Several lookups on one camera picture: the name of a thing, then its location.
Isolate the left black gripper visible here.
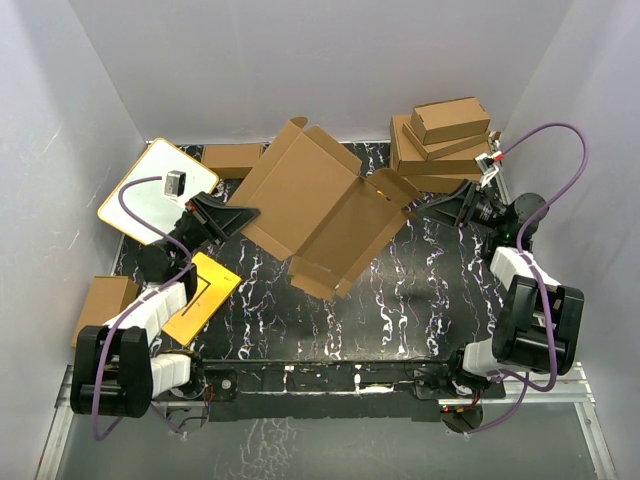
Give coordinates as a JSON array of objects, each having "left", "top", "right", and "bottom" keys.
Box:
[{"left": 165, "top": 192, "right": 260, "bottom": 261}]

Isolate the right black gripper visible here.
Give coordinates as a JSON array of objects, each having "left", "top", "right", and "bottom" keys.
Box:
[{"left": 417, "top": 178, "right": 508, "bottom": 232}]

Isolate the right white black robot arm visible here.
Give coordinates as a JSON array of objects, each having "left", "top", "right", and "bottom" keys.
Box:
[{"left": 414, "top": 181, "right": 584, "bottom": 397}]

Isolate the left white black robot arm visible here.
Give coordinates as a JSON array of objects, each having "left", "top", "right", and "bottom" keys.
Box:
[{"left": 70, "top": 192, "right": 260, "bottom": 418}]

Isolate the large stacked cardboard box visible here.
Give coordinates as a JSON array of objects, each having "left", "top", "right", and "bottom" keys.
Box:
[{"left": 390, "top": 114, "right": 490, "bottom": 176}]

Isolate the top small stacked cardboard box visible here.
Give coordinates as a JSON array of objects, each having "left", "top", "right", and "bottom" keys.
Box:
[{"left": 410, "top": 97, "right": 491, "bottom": 144}]

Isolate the yellow card with black drawing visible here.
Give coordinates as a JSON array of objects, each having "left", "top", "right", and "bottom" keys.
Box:
[{"left": 162, "top": 253, "right": 241, "bottom": 347}]

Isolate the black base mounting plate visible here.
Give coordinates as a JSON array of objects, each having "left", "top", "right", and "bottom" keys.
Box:
[{"left": 154, "top": 358, "right": 505, "bottom": 432}]

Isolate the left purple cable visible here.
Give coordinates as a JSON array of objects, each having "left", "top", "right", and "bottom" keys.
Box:
[{"left": 92, "top": 175, "right": 196, "bottom": 442}]

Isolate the purple cable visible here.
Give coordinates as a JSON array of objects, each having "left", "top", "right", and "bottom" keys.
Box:
[
  {"left": 92, "top": 175, "right": 196, "bottom": 442},
  {"left": 464, "top": 121, "right": 593, "bottom": 434}
]

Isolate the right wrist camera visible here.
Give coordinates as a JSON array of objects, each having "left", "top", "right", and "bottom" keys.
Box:
[{"left": 475, "top": 151, "right": 504, "bottom": 188}]

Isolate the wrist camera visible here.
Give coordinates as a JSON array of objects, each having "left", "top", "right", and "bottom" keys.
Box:
[
  {"left": 475, "top": 151, "right": 504, "bottom": 188},
  {"left": 163, "top": 170, "right": 187, "bottom": 201}
]

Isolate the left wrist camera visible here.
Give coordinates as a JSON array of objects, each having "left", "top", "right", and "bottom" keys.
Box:
[{"left": 163, "top": 170, "right": 187, "bottom": 201}]

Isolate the white board with wooden frame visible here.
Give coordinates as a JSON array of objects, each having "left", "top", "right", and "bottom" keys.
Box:
[{"left": 98, "top": 138, "right": 219, "bottom": 245}]

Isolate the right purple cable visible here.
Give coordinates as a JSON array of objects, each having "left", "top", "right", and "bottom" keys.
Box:
[{"left": 464, "top": 121, "right": 593, "bottom": 434}]

